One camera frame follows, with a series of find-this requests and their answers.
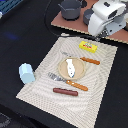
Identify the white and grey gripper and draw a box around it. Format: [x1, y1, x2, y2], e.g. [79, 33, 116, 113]
[88, 0, 127, 38]

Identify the yellow box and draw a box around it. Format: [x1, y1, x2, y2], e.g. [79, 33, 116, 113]
[79, 41, 97, 53]

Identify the white fish toy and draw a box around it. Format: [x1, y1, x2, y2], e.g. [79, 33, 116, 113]
[66, 59, 75, 78]

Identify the brown grilled sausage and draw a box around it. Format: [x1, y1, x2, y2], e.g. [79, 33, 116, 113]
[53, 88, 78, 96]

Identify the light blue cup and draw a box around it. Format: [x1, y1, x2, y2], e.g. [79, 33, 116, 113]
[19, 63, 35, 84]

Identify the dark grey frying pan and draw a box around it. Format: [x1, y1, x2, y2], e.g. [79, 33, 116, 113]
[83, 9, 93, 25]

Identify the dark grey pot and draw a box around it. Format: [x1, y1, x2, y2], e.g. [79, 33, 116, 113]
[59, 0, 82, 20]

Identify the round wooden plate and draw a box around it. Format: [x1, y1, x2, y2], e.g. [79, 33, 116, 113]
[58, 57, 86, 80]

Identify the knife with wooden handle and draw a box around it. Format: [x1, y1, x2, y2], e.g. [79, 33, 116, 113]
[61, 51, 100, 65]

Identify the black cable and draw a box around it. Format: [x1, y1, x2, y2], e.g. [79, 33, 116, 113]
[43, 0, 100, 42]

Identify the fork with wooden handle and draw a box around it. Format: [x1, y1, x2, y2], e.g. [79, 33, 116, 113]
[48, 72, 88, 91]

